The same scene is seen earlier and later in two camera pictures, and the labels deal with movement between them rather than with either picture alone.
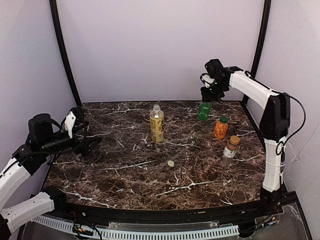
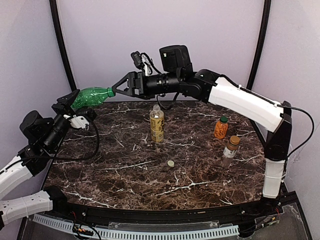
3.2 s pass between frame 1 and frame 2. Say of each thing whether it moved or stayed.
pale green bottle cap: stayed
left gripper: moved
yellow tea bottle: stayed
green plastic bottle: moved
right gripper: moved
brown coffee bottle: stayed
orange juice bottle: stayed
